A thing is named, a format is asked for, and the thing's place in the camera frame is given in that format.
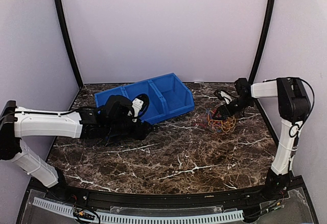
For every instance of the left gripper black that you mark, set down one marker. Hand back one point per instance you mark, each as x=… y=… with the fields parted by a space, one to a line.
x=140 y=132

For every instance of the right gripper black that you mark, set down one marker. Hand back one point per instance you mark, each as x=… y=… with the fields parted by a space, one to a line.
x=222 y=112

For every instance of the blue three-compartment plastic bin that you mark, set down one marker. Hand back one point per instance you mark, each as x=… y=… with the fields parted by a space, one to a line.
x=167 y=95

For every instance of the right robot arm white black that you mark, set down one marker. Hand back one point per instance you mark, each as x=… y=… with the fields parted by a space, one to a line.
x=294 y=107

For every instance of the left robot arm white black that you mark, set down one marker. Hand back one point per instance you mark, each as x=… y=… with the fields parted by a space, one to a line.
x=19 y=122

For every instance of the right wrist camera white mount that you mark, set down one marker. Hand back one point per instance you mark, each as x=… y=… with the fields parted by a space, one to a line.
x=223 y=95

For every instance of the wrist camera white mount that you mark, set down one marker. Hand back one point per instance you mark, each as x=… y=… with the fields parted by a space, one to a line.
x=223 y=95
x=140 y=104

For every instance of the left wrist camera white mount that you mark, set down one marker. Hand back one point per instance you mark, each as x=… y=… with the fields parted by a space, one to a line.
x=140 y=104

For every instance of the black curved front rail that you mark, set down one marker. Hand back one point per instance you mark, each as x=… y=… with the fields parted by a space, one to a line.
x=105 y=200

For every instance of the white slotted cable duct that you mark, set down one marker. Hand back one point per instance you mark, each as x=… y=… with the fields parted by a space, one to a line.
x=134 y=215

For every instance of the right black frame post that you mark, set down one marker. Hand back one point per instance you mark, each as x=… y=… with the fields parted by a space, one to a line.
x=262 y=40

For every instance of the black frame post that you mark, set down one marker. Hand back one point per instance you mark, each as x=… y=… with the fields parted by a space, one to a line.
x=262 y=40
x=67 y=42

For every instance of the left black frame post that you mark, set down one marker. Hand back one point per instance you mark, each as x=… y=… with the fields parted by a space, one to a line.
x=67 y=42

